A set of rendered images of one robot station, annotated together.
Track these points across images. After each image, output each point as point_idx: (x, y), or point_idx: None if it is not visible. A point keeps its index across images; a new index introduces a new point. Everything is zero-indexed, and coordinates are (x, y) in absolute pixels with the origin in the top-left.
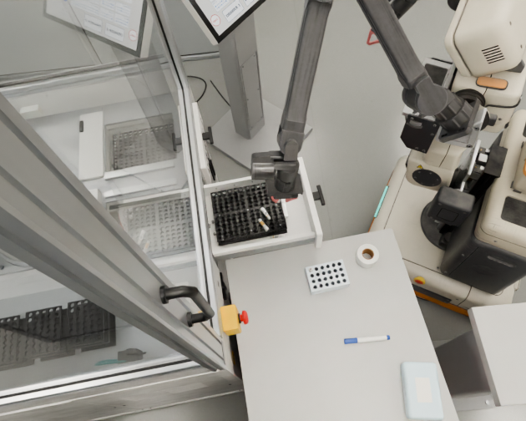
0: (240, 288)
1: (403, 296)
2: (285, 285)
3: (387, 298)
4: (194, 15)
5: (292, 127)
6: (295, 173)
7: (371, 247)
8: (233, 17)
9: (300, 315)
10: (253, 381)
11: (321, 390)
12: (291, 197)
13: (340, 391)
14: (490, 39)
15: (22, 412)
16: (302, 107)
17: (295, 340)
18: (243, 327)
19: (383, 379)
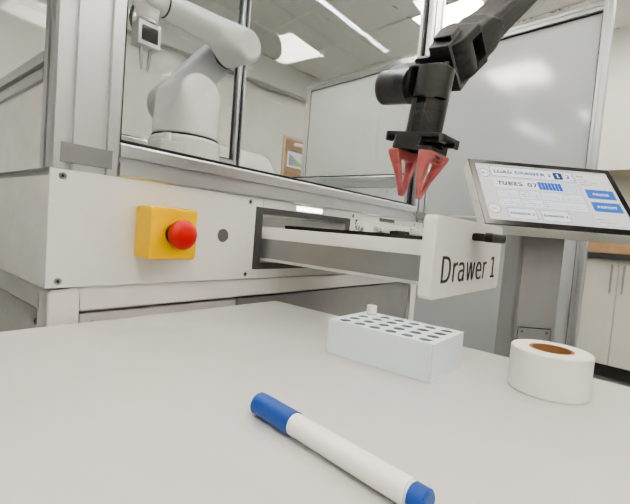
0: (242, 309)
1: None
2: (303, 330)
3: (550, 457)
4: (474, 199)
5: (466, 21)
6: (436, 69)
7: (576, 350)
8: (519, 217)
9: (259, 349)
10: (32, 334)
11: (16, 413)
12: (419, 145)
13: (19, 454)
14: None
15: None
16: (494, 6)
17: (186, 354)
18: (167, 317)
19: None
